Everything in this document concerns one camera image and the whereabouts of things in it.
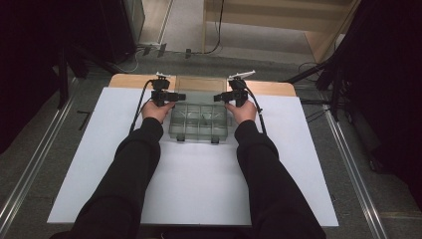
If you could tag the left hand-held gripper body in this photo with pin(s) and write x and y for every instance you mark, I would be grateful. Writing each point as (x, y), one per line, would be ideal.
(161, 89)

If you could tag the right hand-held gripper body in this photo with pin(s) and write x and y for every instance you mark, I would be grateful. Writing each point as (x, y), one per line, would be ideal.
(239, 91)

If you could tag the grey clear plastic storage box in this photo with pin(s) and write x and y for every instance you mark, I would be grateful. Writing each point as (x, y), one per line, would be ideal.
(199, 127)

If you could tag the person's left hand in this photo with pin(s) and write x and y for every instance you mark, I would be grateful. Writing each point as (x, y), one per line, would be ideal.
(156, 111)

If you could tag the person's right hand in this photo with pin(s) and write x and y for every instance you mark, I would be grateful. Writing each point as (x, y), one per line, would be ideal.
(244, 113)

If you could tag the black plug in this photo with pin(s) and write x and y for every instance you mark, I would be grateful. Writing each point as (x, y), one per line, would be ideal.
(188, 53)

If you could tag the black stand leg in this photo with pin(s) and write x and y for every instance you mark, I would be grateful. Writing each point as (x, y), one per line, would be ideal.
(308, 71)

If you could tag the black angled bar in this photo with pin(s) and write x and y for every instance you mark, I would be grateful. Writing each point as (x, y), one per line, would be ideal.
(84, 117)

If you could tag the black curtain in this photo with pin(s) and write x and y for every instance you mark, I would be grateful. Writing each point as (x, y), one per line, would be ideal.
(26, 66)
(391, 83)

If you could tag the light wooden frame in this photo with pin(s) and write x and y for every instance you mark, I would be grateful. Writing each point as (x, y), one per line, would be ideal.
(265, 20)

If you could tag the metal floor rail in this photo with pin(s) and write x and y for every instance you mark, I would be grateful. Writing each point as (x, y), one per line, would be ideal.
(351, 172)
(36, 159)

